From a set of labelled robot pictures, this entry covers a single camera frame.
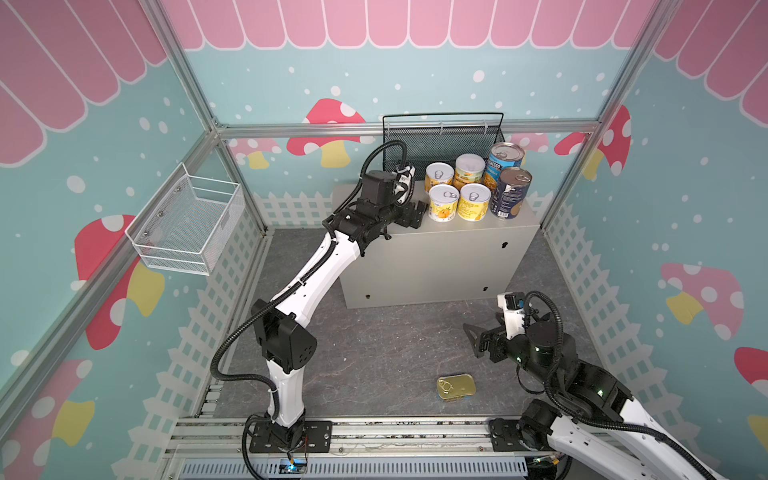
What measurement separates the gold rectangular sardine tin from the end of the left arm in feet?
1.41

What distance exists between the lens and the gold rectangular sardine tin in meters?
0.79

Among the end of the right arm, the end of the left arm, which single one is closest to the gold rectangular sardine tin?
the end of the right arm

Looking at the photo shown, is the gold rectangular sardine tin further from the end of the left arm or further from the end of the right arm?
the end of the left arm
